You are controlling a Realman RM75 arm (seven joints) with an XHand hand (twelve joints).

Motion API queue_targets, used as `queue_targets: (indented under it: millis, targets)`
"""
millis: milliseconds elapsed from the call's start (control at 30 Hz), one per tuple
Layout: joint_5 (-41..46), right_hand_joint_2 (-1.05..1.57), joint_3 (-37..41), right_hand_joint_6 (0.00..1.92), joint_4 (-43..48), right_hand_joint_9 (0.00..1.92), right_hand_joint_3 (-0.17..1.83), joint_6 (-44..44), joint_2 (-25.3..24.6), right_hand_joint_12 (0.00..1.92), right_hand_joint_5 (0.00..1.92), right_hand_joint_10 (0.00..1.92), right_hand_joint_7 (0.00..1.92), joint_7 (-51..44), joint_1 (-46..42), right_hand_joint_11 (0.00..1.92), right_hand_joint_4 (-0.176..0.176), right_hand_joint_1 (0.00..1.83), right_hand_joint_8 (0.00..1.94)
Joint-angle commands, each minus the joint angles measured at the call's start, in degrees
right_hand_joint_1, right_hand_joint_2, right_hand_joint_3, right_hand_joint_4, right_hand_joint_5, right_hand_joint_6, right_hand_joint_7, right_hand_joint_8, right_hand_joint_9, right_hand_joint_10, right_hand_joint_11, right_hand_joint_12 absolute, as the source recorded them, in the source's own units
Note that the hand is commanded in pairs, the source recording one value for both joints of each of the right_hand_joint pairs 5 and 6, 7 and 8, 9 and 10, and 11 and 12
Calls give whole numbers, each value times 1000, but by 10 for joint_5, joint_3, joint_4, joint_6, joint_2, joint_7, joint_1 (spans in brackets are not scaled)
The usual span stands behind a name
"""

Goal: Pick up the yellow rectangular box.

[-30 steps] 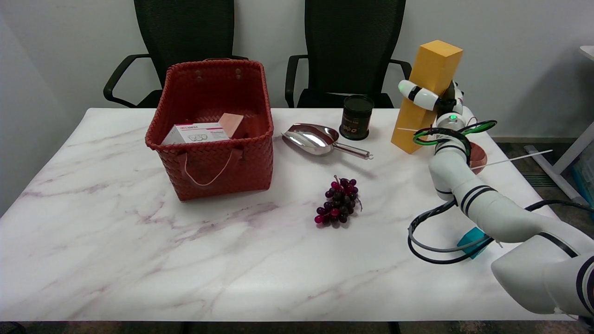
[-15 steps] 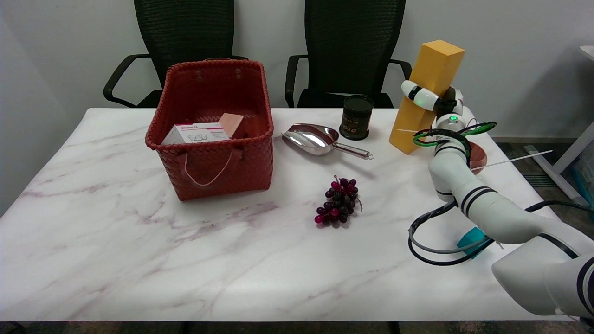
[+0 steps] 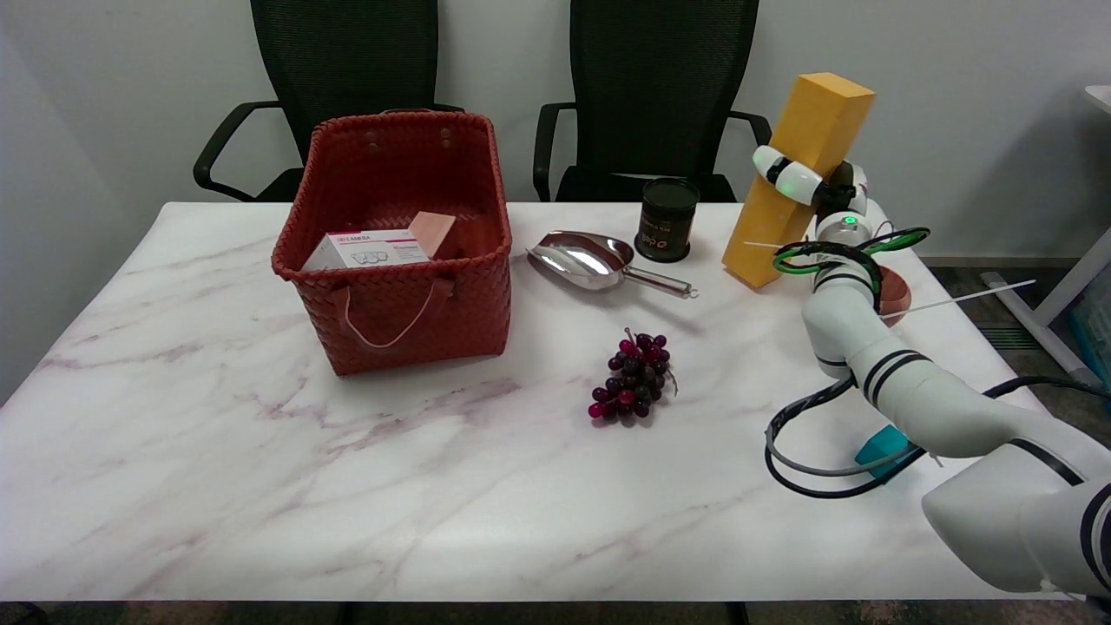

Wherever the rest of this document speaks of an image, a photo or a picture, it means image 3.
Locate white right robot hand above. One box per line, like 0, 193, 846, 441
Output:
752, 144, 870, 221

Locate yellow rectangular box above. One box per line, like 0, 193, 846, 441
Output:
722, 72, 876, 290

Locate purple grape bunch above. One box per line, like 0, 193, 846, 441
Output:
588, 327, 679, 424

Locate black round tin can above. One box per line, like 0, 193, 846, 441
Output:
634, 177, 700, 264

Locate wooden cup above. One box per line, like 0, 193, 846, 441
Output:
877, 264, 913, 328

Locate black mesh office chair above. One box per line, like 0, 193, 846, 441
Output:
193, 0, 465, 203
532, 0, 772, 203

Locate thin white zip tie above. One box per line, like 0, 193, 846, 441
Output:
880, 279, 1039, 319

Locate silver metal scoop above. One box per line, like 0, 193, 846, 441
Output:
527, 230, 700, 300

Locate teal cube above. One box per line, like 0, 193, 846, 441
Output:
855, 425, 922, 480

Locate blue bin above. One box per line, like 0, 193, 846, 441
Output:
1069, 269, 1111, 391

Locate pink block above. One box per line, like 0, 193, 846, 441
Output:
408, 211, 457, 260

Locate red woven basket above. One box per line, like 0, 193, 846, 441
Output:
272, 109, 514, 378

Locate white pink printed carton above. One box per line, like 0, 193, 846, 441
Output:
304, 230, 432, 273

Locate green cable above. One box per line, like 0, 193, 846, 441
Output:
772, 227, 931, 277

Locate white desk frame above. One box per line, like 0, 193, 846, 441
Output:
981, 85, 1111, 391

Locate black cable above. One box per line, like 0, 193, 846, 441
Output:
764, 375, 1111, 501

